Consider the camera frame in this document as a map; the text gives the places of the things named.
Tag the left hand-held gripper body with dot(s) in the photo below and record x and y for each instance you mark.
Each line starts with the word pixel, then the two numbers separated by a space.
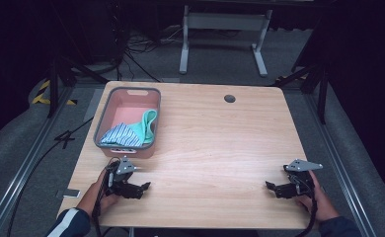
pixel 123 179

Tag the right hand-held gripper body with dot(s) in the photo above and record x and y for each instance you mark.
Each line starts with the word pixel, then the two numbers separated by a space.
pixel 297 187

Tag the blue white striped cloth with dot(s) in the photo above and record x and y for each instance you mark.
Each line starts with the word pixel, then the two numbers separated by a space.
pixel 121 136

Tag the teal cloth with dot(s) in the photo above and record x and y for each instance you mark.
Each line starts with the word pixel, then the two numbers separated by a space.
pixel 145 130

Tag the pink basket with grey rim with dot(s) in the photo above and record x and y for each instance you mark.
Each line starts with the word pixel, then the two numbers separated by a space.
pixel 128 108

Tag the person's right hand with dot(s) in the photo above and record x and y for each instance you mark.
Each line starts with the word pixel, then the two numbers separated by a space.
pixel 322 204

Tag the person's left hand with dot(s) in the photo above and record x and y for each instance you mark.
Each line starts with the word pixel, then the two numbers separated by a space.
pixel 95 199

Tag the grey tape piece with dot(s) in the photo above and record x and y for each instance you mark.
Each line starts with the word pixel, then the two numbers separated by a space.
pixel 69 193

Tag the black metal stand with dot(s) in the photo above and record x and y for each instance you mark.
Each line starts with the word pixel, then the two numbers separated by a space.
pixel 54 89
pixel 322 92

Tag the yellow black hazard tape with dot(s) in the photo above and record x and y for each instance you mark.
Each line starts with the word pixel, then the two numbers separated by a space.
pixel 42 95

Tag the aluminium floor rail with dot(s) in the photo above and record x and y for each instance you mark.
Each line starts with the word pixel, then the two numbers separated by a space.
pixel 337 171
pixel 19 177

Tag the white metal desk frame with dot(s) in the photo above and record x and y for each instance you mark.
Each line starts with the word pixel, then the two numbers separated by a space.
pixel 225 21

